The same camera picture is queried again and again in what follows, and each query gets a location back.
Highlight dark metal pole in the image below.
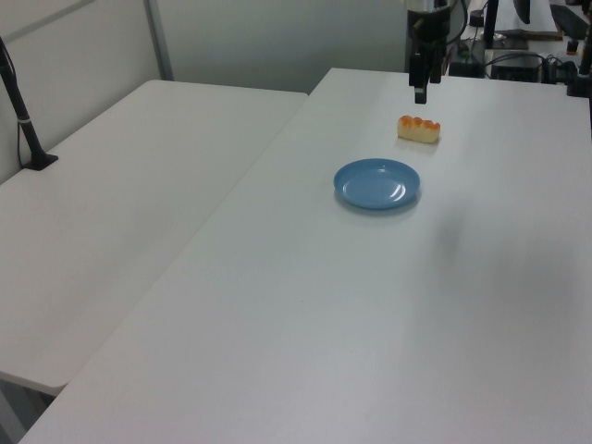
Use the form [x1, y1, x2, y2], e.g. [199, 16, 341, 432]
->
[482, 0, 500, 51]

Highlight orange glazed bread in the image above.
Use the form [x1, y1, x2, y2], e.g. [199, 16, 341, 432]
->
[397, 115, 443, 146]

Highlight black clamp stand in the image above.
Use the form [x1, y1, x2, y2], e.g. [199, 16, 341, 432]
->
[564, 34, 592, 99]

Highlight black camera stand with pole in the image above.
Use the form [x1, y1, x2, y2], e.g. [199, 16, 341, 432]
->
[0, 35, 60, 174]

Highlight black electronics box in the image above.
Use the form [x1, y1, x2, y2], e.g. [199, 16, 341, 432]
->
[488, 52, 543, 83]

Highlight grey partition post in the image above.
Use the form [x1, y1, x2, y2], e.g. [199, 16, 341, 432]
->
[142, 0, 176, 82]

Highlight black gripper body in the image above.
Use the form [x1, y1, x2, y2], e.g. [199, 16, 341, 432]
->
[406, 0, 452, 56]

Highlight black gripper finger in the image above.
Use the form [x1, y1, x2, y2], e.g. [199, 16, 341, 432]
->
[428, 44, 443, 85]
[408, 53, 429, 105]

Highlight blue round plate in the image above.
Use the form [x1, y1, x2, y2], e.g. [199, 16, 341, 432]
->
[333, 157, 423, 213]

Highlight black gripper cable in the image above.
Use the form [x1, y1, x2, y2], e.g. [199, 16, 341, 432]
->
[445, 0, 469, 46]

